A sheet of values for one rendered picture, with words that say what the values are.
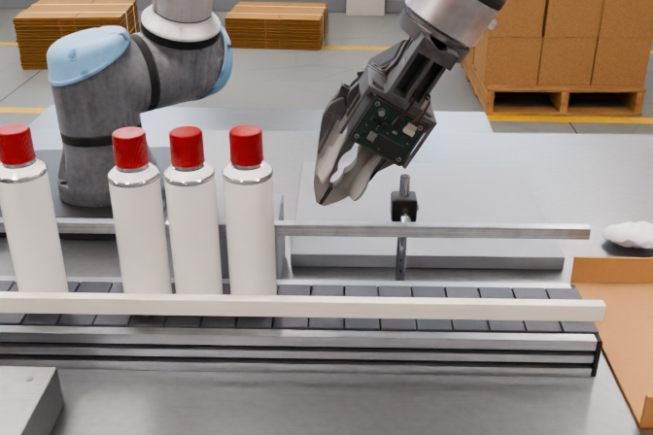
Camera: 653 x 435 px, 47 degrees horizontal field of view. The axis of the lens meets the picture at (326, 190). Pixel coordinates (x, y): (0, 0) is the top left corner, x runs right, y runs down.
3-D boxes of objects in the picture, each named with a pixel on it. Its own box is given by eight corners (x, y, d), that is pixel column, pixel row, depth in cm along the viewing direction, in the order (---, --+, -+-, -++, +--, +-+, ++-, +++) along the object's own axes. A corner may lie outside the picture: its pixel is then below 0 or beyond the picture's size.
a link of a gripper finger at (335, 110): (304, 146, 75) (350, 71, 71) (305, 140, 76) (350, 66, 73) (345, 168, 76) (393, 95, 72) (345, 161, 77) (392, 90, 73)
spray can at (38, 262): (13, 312, 83) (-25, 138, 74) (31, 285, 87) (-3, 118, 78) (60, 313, 82) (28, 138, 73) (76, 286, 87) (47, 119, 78)
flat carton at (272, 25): (224, 48, 506) (223, 17, 497) (240, 28, 552) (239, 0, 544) (321, 50, 500) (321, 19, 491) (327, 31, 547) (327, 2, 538)
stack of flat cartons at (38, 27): (20, 69, 462) (11, 17, 448) (46, 47, 509) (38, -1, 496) (126, 68, 464) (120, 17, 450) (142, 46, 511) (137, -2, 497)
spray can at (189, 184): (172, 316, 82) (153, 140, 73) (182, 289, 87) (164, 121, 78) (220, 317, 82) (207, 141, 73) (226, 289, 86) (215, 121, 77)
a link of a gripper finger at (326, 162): (290, 210, 73) (339, 133, 69) (293, 184, 78) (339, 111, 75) (318, 224, 73) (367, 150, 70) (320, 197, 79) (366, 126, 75)
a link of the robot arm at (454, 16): (424, -43, 69) (497, 3, 71) (396, 1, 71) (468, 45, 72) (432, -28, 62) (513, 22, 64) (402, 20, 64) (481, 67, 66)
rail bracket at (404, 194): (389, 322, 89) (395, 198, 82) (386, 288, 96) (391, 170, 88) (417, 323, 89) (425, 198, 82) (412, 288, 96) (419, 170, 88)
